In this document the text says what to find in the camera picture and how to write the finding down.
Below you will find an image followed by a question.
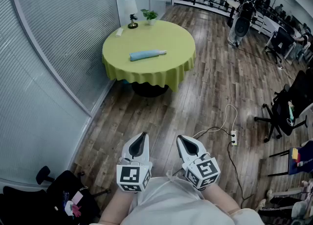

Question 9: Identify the round white high table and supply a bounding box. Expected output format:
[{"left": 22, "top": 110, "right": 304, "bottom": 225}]
[{"left": 226, "top": 0, "right": 242, "bottom": 28}]

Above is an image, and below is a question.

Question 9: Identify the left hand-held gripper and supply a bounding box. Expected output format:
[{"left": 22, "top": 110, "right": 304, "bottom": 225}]
[{"left": 116, "top": 132, "right": 153, "bottom": 193}]

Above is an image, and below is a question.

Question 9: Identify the green plant in white pot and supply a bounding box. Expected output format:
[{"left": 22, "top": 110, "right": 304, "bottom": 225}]
[{"left": 140, "top": 8, "right": 159, "bottom": 26}]

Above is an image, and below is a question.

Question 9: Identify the light blue umbrella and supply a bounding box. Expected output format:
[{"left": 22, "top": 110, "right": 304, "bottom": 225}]
[{"left": 129, "top": 49, "right": 168, "bottom": 62}]

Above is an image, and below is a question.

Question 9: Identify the pink white toy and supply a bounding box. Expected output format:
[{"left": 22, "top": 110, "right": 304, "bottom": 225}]
[{"left": 64, "top": 200, "right": 83, "bottom": 218}]

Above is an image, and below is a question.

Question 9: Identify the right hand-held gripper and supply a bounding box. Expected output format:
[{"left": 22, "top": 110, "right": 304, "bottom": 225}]
[{"left": 176, "top": 135, "right": 221, "bottom": 192}]

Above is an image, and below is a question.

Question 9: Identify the teal hanging strap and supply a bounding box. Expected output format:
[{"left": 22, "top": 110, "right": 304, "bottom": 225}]
[{"left": 286, "top": 100, "right": 296, "bottom": 127}]

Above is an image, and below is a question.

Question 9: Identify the blue seat black stool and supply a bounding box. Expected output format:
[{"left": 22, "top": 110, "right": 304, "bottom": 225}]
[{"left": 268, "top": 140, "right": 313, "bottom": 177}]

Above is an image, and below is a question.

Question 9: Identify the black office chair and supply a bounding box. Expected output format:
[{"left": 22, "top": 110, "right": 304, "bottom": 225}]
[
  {"left": 0, "top": 165, "right": 112, "bottom": 225},
  {"left": 254, "top": 68, "right": 313, "bottom": 144},
  {"left": 265, "top": 26, "right": 296, "bottom": 65}
]

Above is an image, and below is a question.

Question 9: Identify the white shade table lamp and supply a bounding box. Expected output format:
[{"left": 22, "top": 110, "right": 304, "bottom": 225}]
[{"left": 123, "top": 0, "right": 139, "bottom": 29}]

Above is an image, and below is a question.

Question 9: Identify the person's white garment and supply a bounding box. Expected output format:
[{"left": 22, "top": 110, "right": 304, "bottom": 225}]
[{"left": 89, "top": 170, "right": 266, "bottom": 225}]

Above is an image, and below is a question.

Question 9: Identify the white office desk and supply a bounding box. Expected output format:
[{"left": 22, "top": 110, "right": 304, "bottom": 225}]
[{"left": 258, "top": 15, "right": 303, "bottom": 58}]

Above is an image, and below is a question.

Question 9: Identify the person's left forearm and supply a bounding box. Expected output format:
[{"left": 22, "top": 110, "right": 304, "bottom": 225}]
[{"left": 97, "top": 187, "right": 137, "bottom": 225}]

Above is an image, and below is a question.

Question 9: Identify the pink card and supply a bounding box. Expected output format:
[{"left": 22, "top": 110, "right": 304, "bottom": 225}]
[{"left": 71, "top": 191, "right": 85, "bottom": 205}]

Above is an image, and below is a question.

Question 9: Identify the person's right forearm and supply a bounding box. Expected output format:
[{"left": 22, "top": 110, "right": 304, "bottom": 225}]
[{"left": 202, "top": 182, "right": 242, "bottom": 216}]

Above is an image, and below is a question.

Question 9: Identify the black power cable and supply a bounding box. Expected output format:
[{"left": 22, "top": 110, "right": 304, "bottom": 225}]
[{"left": 227, "top": 140, "right": 255, "bottom": 209}]

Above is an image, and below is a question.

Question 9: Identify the round green-clothed table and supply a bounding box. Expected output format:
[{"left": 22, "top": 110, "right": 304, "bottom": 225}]
[{"left": 101, "top": 20, "right": 197, "bottom": 98}]

